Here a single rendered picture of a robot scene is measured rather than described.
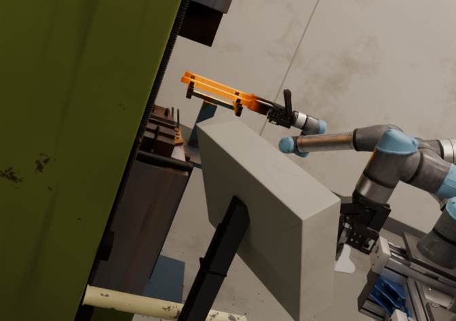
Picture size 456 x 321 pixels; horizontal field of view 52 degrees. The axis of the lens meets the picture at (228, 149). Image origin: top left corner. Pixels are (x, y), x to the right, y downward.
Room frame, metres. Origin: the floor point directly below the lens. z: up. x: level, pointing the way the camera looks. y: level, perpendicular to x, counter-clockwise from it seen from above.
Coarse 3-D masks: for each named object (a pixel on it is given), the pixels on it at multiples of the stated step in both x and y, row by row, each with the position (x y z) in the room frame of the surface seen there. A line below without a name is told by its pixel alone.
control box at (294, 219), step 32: (224, 128) 0.89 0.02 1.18; (224, 160) 0.83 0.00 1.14; (256, 160) 0.79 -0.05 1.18; (288, 160) 0.79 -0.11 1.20; (224, 192) 0.87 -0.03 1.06; (256, 192) 0.76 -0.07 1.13; (288, 192) 0.71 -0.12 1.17; (320, 192) 0.71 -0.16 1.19; (256, 224) 0.79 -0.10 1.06; (288, 224) 0.69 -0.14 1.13; (320, 224) 0.69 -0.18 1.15; (256, 256) 0.82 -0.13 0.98; (288, 256) 0.72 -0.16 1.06; (320, 256) 0.72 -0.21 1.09; (288, 288) 0.74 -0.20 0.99; (320, 288) 0.75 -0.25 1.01
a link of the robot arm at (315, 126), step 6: (306, 120) 2.11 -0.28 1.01; (312, 120) 2.13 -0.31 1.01; (318, 120) 2.14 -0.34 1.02; (306, 126) 2.11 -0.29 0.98; (312, 126) 2.12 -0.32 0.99; (318, 126) 2.12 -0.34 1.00; (324, 126) 2.13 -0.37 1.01; (306, 132) 2.12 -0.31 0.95; (312, 132) 2.12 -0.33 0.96; (318, 132) 2.12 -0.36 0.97
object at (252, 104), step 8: (184, 80) 1.93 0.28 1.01; (192, 80) 1.93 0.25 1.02; (200, 88) 1.94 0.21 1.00; (208, 88) 1.94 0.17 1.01; (216, 88) 1.97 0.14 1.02; (224, 96) 1.95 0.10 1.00; (232, 96) 1.96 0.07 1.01; (248, 104) 1.97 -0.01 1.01; (256, 104) 1.98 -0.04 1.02; (264, 104) 1.99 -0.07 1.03; (256, 112) 1.98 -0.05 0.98; (264, 112) 1.99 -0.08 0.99
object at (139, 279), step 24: (144, 168) 1.18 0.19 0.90; (168, 168) 1.21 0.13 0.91; (144, 192) 1.19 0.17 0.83; (168, 192) 1.21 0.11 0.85; (120, 216) 1.18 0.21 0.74; (144, 216) 1.19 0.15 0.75; (168, 216) 1.21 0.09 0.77; (120, 240) 1.18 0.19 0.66; (144, 240) 1.20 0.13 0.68; (120, 264) 1.19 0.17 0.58; (144, 264) 1.21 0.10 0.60; (120, 288) 1.20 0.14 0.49; (144, 288) 1.22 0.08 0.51
